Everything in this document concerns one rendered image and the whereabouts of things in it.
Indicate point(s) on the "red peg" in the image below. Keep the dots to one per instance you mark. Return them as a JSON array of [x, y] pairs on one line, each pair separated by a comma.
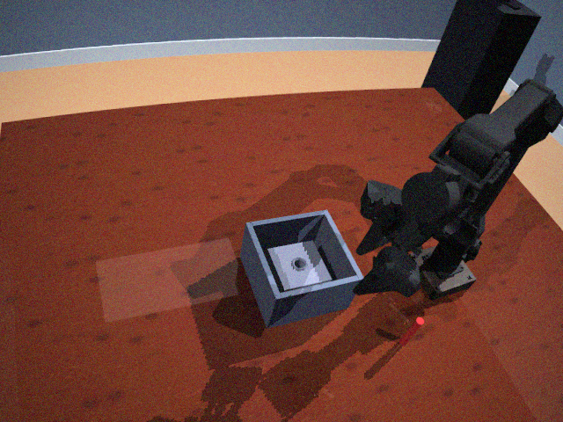
[[411, 331]]

